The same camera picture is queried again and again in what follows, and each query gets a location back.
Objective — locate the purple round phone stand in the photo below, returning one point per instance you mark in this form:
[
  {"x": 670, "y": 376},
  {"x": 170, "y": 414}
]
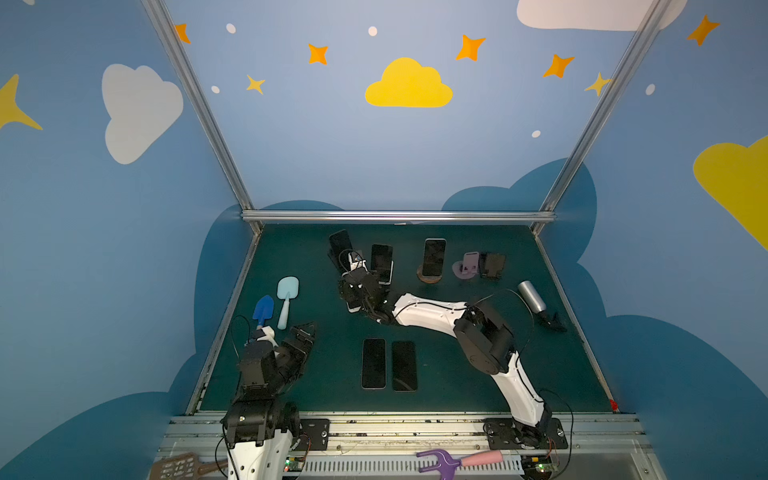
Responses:
[{"x": 467, "y": 267}]

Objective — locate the phone on wooden stand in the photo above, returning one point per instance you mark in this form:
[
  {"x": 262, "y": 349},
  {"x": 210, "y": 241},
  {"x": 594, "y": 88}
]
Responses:
[{"x": 433, "y": 257}]

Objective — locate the small black phone stand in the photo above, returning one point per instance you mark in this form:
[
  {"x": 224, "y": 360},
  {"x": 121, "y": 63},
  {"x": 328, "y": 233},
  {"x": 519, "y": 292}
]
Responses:
[{"x": 492, "y": 265}]

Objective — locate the brown perforated toy spatula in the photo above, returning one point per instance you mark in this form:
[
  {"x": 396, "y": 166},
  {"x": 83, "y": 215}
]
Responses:
[{"x": 187, "y": 466}]

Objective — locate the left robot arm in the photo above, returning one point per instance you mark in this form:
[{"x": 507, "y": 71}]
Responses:
[{"x": 259, "y": 428}]

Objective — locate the aluminium frame rail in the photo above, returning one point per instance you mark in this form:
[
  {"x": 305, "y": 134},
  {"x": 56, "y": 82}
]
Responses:
[{"x": 341, "y": 216}]

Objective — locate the purple phone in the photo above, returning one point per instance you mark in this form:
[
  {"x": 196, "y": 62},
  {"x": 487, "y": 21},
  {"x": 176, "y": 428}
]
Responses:
[{"x": 373, "y": 375}]

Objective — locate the silver screwdriver tool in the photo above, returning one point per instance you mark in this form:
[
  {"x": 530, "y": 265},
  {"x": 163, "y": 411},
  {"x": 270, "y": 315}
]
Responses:
[{"x": 548, "y": 318}]

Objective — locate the light blue toy shovel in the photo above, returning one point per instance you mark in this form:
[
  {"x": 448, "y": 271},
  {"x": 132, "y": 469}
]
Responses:
[{"x": 287, "y": 290}]

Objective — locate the black folding phone stand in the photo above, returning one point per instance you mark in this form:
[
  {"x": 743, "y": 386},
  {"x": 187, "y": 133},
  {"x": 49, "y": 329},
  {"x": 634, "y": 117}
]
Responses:
[{"x": 339, "y": 255}]

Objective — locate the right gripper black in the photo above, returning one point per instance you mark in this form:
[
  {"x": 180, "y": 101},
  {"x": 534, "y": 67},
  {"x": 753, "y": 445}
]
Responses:
[{"x": 352, "y": 274}]

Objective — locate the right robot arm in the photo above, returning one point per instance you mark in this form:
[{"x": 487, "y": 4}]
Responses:
[{"x": 485, "y": 339}]

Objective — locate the round wooden phone stand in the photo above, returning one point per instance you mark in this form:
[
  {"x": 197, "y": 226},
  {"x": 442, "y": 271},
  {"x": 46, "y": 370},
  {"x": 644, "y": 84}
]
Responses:
[{"x": 428, "y": 279}]

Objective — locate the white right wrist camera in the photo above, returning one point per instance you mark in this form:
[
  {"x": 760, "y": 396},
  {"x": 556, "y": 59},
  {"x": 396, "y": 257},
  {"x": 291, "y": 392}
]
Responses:
[{"x": 357, "y": 261}]

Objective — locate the purple pink toy fork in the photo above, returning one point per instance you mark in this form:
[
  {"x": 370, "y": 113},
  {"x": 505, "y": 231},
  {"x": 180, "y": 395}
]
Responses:
[{"x": 446, "y": 465}]

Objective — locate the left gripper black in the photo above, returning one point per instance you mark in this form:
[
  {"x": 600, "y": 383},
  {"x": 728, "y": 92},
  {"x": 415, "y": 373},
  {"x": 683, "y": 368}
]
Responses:
[{"x": 291, "y": 352}]

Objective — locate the white framed phone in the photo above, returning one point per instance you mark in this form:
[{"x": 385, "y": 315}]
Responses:
[{"x": 353, "y": 303}]

